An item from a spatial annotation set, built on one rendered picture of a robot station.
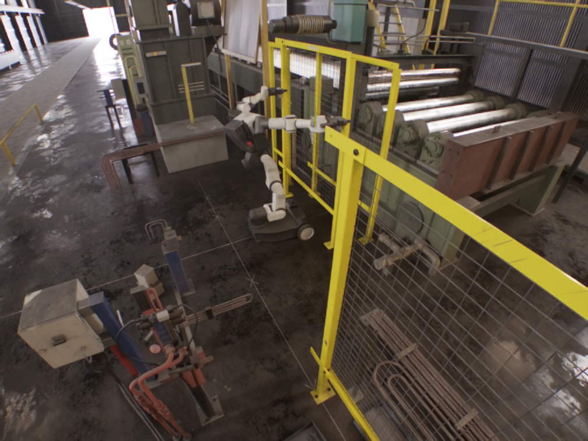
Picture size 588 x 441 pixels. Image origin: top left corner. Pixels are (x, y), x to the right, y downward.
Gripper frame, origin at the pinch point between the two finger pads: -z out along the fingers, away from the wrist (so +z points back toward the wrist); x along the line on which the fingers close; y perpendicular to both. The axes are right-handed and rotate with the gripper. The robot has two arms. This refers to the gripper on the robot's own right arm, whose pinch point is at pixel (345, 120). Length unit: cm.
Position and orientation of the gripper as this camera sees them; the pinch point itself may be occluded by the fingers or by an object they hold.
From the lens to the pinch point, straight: 249.2
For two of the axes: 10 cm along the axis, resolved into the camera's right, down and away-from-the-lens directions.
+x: 4.6, 5.4, -7.1
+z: -8.9, 2.8, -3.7
